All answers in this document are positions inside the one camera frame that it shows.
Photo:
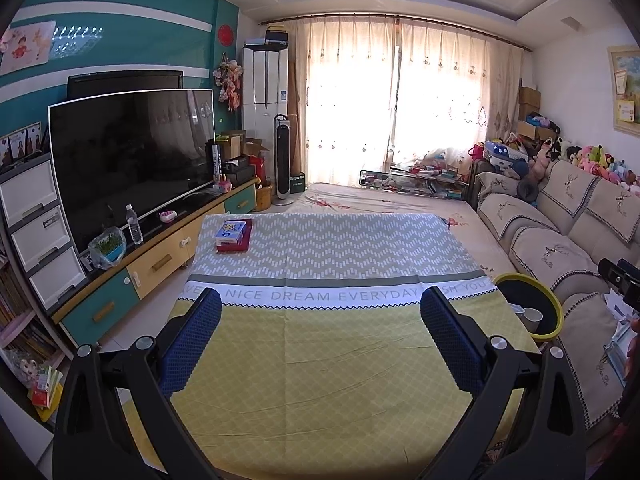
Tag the plastic bag with greens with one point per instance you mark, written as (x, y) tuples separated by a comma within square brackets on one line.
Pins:
[(107, 250)]

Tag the clear jar with green label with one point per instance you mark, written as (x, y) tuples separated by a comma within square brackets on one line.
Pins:
[(532, 317)]

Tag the pile of plush toys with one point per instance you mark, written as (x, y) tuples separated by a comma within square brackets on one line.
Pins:
[(595, 160)]

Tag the framed flower painting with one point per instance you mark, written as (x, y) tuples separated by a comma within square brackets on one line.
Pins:
[(627, 90)]

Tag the boxes on air conditioner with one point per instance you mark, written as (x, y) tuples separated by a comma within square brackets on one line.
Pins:
[(275, 35)]

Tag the boxes beside television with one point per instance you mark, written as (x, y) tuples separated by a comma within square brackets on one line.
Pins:
[(240, 142)]

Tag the small blue white box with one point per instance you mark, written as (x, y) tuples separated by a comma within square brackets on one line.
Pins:
[(231, 232)]

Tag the row of photo prints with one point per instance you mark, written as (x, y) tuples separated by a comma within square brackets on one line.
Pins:
[(22, 142)]

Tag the yellow woven basket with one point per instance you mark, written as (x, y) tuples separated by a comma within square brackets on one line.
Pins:
[(264, 199)]

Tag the white standing air conditioner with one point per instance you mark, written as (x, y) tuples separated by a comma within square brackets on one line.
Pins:
[(265, 95)]

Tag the red round wall decoration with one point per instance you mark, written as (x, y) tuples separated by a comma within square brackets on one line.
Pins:
[(225, 34)]

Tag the flat red box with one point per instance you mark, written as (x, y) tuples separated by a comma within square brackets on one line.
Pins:
[(247, 245)]

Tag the colourful packets on floor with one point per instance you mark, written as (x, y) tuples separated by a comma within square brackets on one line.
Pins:
[(45, 390)]

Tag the hanging artificial flowers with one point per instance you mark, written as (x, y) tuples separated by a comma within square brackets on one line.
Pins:
[(229, 80)]

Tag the clear water bottle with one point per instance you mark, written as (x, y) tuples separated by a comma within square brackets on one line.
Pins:
[(134, 227)]

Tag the beige sofa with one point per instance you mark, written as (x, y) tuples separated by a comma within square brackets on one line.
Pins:
[(540, 245)]

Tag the curtain rod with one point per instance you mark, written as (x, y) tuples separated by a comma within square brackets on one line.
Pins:
[(390, 17)]

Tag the cartoon wall poster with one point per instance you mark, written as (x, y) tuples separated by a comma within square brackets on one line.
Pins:
[(25, 47)]

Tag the large curved television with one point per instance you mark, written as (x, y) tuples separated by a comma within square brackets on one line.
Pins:
[(130, 160)]

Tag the loose papers on sofa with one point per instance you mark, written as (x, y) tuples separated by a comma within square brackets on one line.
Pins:
[(620, 340)]

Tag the cluttered glass coffee table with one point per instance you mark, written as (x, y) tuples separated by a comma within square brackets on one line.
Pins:
[(420, 180)]

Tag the yellow grey printed tablecloth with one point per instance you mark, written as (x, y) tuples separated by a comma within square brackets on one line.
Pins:
[(325, 360)]

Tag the yellow rimmed black bin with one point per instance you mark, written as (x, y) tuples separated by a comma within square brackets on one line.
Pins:
[(515, 290)]

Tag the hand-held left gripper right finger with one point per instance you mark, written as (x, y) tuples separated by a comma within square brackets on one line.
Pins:
[(450, 335)]

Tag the floral floor sheet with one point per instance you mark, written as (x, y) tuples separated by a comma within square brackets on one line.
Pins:
[(350, 205)]

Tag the cream sheer curtains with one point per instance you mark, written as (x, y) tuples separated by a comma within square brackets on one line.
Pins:
[(440, 95)]

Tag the teal yellow television cabinet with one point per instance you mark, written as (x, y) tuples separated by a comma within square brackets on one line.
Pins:
[(160, 262)]

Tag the small pink toy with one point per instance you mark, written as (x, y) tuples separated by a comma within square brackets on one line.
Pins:
[(168, 216)]

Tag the white black tower fan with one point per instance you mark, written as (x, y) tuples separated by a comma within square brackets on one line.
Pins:
[(283, 160)]

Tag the stack of cardboard boxes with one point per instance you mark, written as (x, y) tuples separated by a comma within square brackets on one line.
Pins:
[(529, 100)]

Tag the black tube with white print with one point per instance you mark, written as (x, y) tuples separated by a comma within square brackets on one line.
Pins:
[(216, 162)]

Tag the green box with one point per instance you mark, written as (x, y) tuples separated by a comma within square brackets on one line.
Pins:
[(297, 184)]

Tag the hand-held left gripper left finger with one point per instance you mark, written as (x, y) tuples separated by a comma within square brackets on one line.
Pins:
[(192, 340)]

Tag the white plastic drawer unit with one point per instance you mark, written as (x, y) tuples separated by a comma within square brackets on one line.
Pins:
[(40, 230)]

